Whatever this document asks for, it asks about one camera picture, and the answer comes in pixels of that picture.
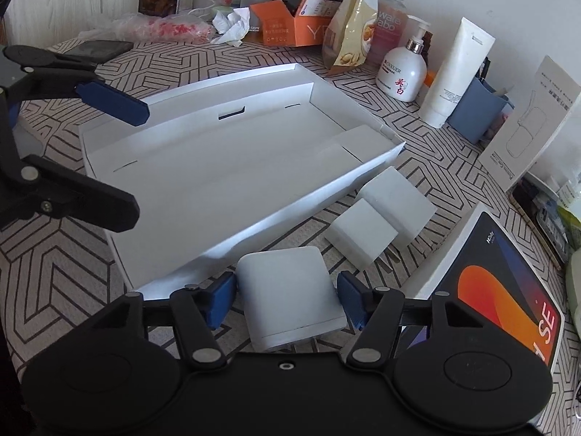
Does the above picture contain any black wallet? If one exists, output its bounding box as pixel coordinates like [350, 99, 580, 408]
[66, 40, 134, 64]

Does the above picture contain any white tall product box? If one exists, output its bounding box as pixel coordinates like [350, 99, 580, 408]
[479, 56, 580, 192]

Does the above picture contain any pink water bottle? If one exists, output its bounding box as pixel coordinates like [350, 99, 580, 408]
[366, 0, 408, 67]

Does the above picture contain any smaller white small box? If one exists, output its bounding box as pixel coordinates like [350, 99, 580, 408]
[324, 199, 398, 271]

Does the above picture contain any Redmi Pad SE box lid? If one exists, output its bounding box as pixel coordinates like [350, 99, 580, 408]
[401, 203, 564, 370]

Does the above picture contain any white cosmetic tube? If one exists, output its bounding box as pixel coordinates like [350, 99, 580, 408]
[419, 17, 495, 129]

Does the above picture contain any blue pen holder cup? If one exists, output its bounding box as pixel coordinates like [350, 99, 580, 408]
[447, 57, 510, 144]

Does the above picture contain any crumpled white tissue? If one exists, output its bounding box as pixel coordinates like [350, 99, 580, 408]
[212, 7, 250, 47]

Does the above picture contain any white open box tray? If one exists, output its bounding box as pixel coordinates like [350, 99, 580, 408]
[80, 63, 405, 299]

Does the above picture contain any white pump lotion bottle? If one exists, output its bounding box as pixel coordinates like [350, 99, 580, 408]
[375, 15, 430, 102]

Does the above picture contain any plastic bag with pink items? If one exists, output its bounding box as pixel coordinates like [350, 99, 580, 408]
[78, 12, 216, 44]

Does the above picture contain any white charger adapter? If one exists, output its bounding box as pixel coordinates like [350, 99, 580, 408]
[235, 246, 348, 351]

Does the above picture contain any orange cardboard box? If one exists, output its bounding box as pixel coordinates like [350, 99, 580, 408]
[250, 0, 341, 47]

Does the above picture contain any beige snack bag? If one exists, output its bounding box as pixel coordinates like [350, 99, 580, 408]
[322, 0, 378, 75]

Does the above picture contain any larger white small box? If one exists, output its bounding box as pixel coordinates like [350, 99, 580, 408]
[355, 166, 436, 249]

